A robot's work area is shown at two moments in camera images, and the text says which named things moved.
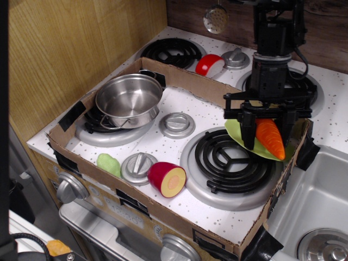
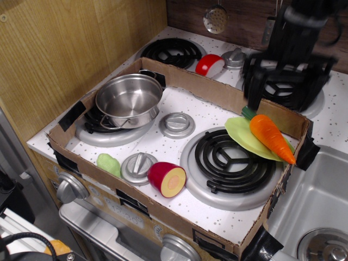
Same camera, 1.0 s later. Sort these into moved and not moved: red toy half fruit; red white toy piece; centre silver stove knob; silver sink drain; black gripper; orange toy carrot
Moved: black gripper; orange toy carrot
Not moved: silver sink drain; red white toy piece; red toy half fruit; centre silver stove knob
